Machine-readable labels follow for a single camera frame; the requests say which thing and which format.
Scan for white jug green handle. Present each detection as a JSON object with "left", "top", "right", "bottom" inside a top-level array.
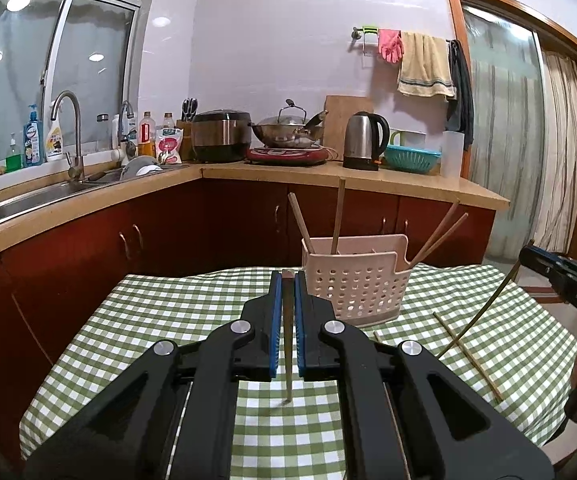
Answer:
[{"left": 389, "top": 129, "right": 428, "bottom": 148}]

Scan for steel wok lid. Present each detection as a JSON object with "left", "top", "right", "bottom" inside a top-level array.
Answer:
[{"left": 268, "top": 99, "right": 307, "bottom": 128}]

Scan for glass jar black lid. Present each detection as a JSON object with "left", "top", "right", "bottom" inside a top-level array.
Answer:
[{"left": 96, "top": 114, "right": 112, "bottom": 150}]

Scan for steel wok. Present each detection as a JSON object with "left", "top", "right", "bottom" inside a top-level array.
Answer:
[{"left": 248, "top": 115, "right": 327, "bottom": 150}]

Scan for small green soap dispenser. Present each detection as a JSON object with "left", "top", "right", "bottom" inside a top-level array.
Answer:
[{"left": 5, "top": 133, "right": 22, "bottom": 171}]

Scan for green checked tablecloth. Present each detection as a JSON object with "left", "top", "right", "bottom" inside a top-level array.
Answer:
[{"left": 18, "top": 262, "right": 577, "bottom": 480}]

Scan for dark hanging cloth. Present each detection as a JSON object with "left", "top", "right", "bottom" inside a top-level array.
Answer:
[{"left": 445, "top": 39, "right": 475, "bottom": 152}]

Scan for steel electric kettle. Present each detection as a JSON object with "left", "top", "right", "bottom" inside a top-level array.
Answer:
[{"left": 343, "top": 111, "right": 391, "bottom": 172}]

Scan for white translucent container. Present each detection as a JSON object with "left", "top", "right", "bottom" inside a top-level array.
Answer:
[{"left": 441, "top": 130, "right": 465, "bottom": 179}]

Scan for white dishes in sink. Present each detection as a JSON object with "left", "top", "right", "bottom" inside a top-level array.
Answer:
[{"left": 118, "top": 155, "right": 164, "bottom": 181}]

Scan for white spray bottle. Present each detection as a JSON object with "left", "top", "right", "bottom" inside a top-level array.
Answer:
[{"left": 44, "top": 101, "right": 66, "bottom": 162}]

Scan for red-brown kitchen counter cabinets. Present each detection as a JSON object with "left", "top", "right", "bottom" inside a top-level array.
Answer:
[{"left": 0, "top": 160, "right": 512, "bottom": 461}]

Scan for metal towel rail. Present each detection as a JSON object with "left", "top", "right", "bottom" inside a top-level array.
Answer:
[{"left": 351, "top": 26, "right": 457, "bottom": 58}]

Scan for pink perforated utensil holder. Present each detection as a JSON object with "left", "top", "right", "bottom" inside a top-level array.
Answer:
[{"left": 301, "top": 234, "right": 414, "bottom": 328}]

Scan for oil bottle red label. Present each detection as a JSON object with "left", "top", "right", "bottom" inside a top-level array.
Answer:
[{"left": 137, "top": 111, "right": 158, "bottom": 158}]

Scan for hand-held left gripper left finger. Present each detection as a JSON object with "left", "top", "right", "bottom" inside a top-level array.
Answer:
[{"left": 21, "top": 269, "right": 284, "bottom": 480}]

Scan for tall chrome faucet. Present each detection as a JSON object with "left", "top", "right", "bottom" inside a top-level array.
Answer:
[{"left": 50, "top": 91, "right": 85, "bottom": 182}]

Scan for stainless steel sink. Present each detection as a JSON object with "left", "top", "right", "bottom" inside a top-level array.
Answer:
[{"left": 0, "top": 162, "right": 189, "bottom": 228}]

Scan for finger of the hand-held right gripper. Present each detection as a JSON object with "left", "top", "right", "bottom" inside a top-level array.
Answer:
[{"left": 519, "top": 244, "right": 574, "bottom": 286}]

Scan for blue pump soap bottle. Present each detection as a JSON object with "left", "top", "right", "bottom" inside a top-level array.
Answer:
[{"left": 22, "top": 104, "right": 45, "bottom": 168}]

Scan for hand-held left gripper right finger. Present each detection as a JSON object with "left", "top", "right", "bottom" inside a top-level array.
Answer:
[{"left": 293, "top": 269, "right": 554, "bottom": 480}]

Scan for striped curtain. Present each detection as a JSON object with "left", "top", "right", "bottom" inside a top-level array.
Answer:
[{"left": 531, "top": 50, "right": 577, "bottom": 261}]

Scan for small chrome tap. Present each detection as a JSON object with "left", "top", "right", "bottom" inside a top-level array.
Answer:
[{"left": 116, "top": 100, "right": 139, "bottom": 161}]

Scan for pink rubber gloves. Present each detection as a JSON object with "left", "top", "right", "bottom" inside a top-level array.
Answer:
[{"left": 379, "top": 29, "right": 404, "bottom": 64}]

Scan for beige striped towel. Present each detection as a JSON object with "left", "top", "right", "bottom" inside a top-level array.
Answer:
[{"left": 397, "top": 31, "right": 457, "bottom": 100}]

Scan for black steel rice cooker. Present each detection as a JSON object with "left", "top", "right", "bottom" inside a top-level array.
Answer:
[{"left": 191, "top": 109, "right": 253, "bottom": 163}]

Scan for pink white packet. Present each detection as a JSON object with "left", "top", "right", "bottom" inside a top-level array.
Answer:
[{"left": 156, "top": 127, "right": 184, "bottom": 166}]

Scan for wooden cutting board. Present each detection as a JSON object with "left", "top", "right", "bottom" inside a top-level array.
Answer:
[{"left": 323, "top": 95, "right": 375, "bottom": 158}]

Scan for teal plastic colander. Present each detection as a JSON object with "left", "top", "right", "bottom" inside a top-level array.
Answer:
[{"left": 383, "top": 144, "right": 442, "bottom": 175}]

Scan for aluminium sliding window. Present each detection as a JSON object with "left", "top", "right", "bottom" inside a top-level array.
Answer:
[{"left": 0, "top": 0, "right": 152, "bottom": 171}]

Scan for red induction cooker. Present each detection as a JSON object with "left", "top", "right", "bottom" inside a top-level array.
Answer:
[{"left": 245, "top": 145, "right": 330, "bottom": 167}]

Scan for wooden knife block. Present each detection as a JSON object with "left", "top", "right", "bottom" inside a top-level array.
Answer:
[{"left": 175, "top": 119, "right": 195, "bottom": 162}]

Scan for wood framed glass door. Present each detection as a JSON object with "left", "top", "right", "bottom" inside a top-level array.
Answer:
[{"left": 443, "top": 0, "right": 577, "bottom": 306}]

